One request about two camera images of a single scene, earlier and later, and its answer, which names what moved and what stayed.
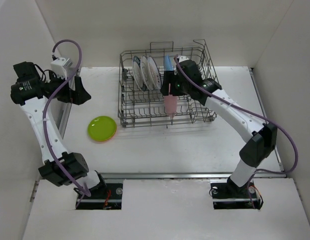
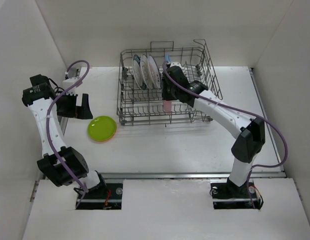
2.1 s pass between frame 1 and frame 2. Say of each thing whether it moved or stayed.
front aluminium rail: stayed
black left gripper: moved
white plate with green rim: stayed
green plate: stayed
